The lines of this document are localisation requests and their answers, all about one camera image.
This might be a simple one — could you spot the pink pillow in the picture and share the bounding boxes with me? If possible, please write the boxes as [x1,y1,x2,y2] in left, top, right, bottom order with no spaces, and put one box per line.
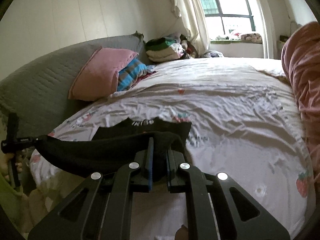
[68,48,138,101]

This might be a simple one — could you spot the grey quilted headboard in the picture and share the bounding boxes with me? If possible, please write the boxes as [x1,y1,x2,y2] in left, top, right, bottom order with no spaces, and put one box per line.
[1,32,149,137]

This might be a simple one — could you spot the window with dark frame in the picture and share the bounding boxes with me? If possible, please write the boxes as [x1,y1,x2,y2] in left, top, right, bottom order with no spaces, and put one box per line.
[200,0,256,41]

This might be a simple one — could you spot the pink blanket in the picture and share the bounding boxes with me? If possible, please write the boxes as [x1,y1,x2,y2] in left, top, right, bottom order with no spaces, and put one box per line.
[281,22,319,183]

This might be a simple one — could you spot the black shirt with orange patches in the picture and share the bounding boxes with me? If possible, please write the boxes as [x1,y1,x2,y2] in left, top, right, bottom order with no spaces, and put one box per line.
[35,118,192,179]

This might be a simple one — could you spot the stack of folded clothes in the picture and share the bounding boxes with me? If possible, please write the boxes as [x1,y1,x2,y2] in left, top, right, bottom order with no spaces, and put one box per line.
[145,33,199,63]

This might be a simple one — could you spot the strawberry print bed sheet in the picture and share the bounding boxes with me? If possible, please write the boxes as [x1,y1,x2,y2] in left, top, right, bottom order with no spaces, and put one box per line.
[28,57,317,240]

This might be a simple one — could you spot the cream curtain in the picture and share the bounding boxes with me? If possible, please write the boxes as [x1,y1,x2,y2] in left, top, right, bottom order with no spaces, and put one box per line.
[170,0,210,54]

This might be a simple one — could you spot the person's left hand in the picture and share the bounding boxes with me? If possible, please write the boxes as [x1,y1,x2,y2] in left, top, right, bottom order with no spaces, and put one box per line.
[0,153,22,182]

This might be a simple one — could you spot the person's right hand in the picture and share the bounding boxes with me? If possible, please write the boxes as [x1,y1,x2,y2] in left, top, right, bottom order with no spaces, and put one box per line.
[174,225,189,240]

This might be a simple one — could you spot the blue striped folded cloth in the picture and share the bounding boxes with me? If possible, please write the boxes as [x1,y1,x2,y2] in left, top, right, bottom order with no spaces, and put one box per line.
[117,59,156,92]

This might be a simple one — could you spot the clothes on window sill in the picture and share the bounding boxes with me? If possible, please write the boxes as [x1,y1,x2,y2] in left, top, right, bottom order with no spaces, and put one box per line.
[240,33,263,43]

